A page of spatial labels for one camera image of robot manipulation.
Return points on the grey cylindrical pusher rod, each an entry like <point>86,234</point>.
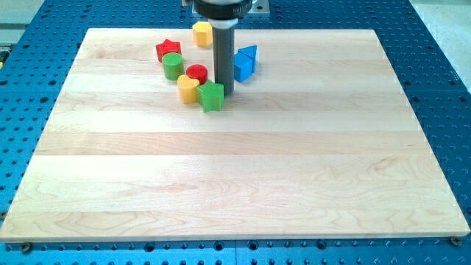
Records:
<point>223,52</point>

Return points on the corner screw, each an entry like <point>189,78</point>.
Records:
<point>26,247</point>
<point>455,241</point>

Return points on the right corner screw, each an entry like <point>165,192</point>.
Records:
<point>455,241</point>

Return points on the left corner screw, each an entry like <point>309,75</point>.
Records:
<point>26,247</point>

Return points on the yellow heart block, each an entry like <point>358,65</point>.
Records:
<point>187,88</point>

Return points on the green star block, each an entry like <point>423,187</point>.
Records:
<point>210,96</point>

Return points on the light wooden board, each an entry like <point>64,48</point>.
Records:
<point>320,142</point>

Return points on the red star block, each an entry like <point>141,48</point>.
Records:
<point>167,46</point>

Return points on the blue triangle block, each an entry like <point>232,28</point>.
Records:
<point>251,52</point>

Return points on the red cylinder block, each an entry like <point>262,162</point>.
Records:
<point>198,72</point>

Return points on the black robot arm flange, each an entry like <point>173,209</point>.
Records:
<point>222,10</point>

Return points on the clear acrylic mount plate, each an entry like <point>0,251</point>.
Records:
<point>259,7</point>

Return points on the blue cube block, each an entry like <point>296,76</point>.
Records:
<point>242,67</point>

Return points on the green cylinder block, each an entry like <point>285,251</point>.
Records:
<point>173,65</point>

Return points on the yellow hexagon block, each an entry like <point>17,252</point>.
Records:
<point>203,34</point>

